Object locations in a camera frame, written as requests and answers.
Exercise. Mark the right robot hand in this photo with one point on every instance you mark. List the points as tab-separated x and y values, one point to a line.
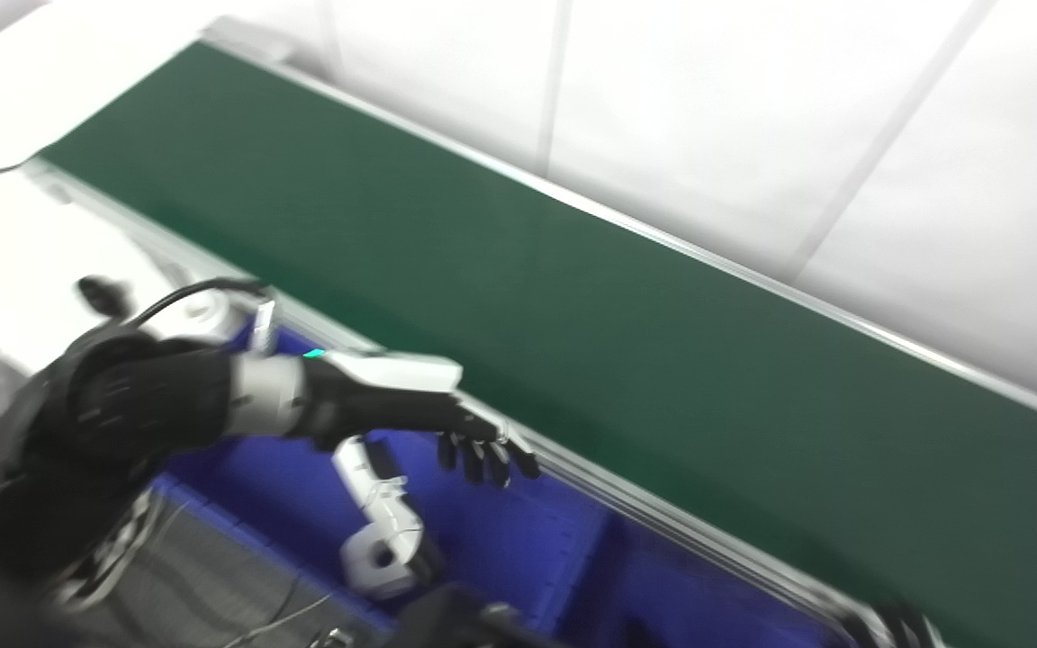
897	628

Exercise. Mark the white round plastic part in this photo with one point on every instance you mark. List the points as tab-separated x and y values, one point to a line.
379	567

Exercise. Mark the black round knob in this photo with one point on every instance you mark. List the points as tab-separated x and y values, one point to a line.
100	292

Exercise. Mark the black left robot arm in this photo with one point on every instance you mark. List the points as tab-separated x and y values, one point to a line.
122	405

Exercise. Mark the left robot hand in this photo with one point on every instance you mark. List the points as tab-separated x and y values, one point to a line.
383	396

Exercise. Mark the blue plastic bin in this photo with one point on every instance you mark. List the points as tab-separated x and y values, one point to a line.
689	603
518	540

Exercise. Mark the green conveyor belt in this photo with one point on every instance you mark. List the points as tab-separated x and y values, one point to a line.
572	315
680	533

